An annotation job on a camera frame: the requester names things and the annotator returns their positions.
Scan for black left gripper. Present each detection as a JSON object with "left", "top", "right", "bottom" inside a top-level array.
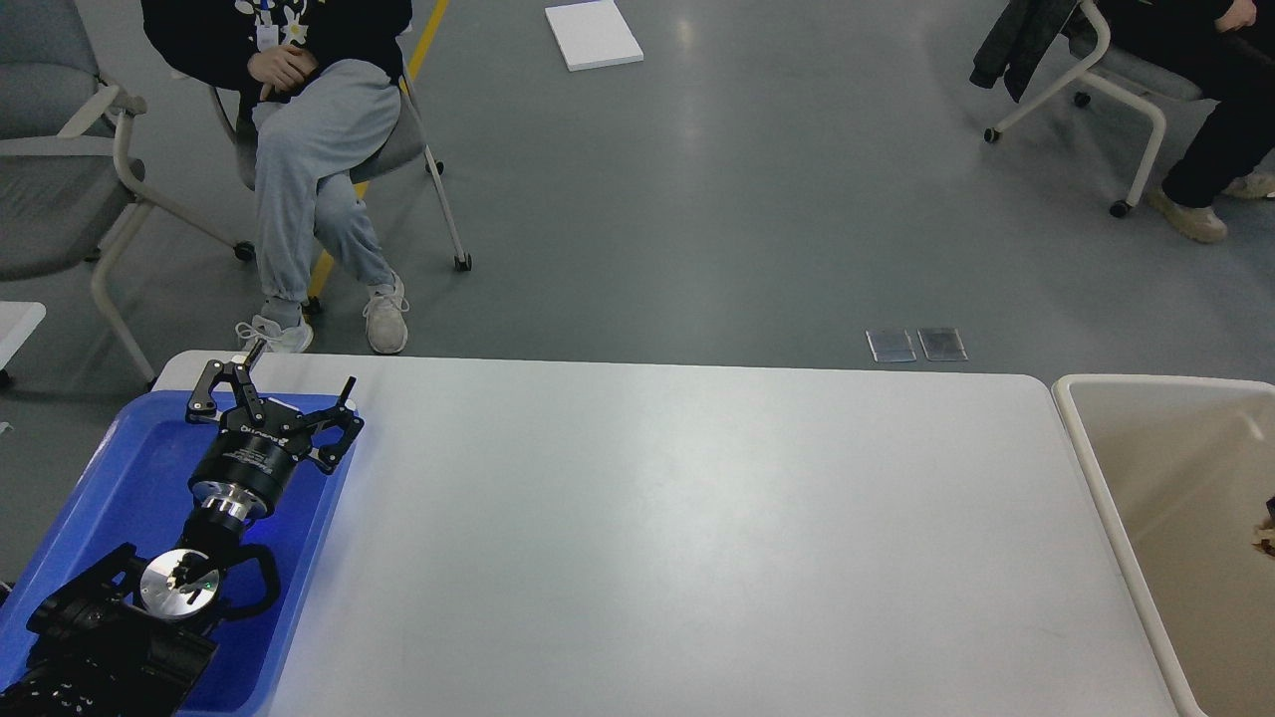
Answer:
[{"left": 186, "top": 339, "right": 365, "bottom": 521}]

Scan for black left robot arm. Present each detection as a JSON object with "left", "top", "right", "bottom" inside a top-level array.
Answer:
[{"left": 3, "top": 346, "right": 365, "bottom": 716}]

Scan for blue plastic tray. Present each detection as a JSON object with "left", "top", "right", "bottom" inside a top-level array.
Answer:
[{"left": 1, "top": 390, "right": 348, "bottom": 716}]

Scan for white table edge left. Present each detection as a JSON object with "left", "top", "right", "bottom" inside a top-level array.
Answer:
[{"left": 0, "top": 301, "right": 47, "bottom": 387}]

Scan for grey office chair left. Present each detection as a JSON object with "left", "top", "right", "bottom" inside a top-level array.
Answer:
[{"left": 1, "top": 1, "right": 255, "bottom": 381}]

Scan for grey chair under person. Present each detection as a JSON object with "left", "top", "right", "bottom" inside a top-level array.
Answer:
[{"left": 207, "top": 77, "right": 472, "bottom": 272}]

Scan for seated person grey pants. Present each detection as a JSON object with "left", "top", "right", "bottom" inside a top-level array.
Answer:
[{"left": 142, "top": 1, "right": 413, "bottom": 355}]

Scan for white flat box on floor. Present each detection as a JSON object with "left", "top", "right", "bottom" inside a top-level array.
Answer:
[{"left": 544, "top": 1, "right": 643, "bottom": 71}]

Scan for left metal floor plate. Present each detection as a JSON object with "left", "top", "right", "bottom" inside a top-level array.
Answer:
[{"left": 864, "top": 330, "right": 917, "bottom": 364}]

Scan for metal floor plate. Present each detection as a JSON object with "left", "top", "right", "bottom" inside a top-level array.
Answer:
[
  {"left": 918, "top": 327, "right": 969, "bottom": 362},
  {"left": 864, "top": 330, "right": 917, "bottom": 364}
]

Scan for right metal floor plate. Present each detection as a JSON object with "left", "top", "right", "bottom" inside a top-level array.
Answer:
[{"left": 918, "top": 327, "right": 969, "bottom": 362}]

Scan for dark jacket on chair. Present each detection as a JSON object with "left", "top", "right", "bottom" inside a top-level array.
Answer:
[{"left": 968, "top": 1, "right": 1077, "bottom": 102}]

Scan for grey chair top right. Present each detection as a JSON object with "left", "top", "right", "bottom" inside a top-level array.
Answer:
[{"left": 983, "top": 1, "right": 1205, "bottom": 218}]

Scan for beige plastic bin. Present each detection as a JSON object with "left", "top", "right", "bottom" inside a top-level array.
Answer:
[{"left": 1052, "top": 373, "right": 1274, "bottom": 716}]

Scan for seated person black clothes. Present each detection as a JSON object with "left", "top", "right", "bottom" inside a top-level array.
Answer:
[{"left": 1097, "top": 1, "right": 1274, "bottom": 244}]

